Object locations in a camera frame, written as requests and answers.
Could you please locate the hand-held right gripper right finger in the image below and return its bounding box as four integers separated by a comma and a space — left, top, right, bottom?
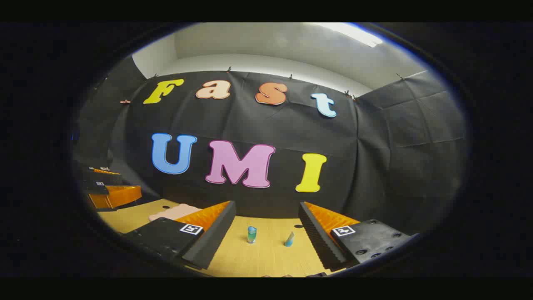
298, 201, 418, 272

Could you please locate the ceiling light panel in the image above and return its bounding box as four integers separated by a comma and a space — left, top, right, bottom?
314, 23, 384, 48

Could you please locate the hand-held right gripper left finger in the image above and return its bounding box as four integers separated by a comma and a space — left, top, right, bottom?
123, 200, 237, 270

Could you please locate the black backdrop cloth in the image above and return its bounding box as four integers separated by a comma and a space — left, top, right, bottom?
73, 56, 469, 236

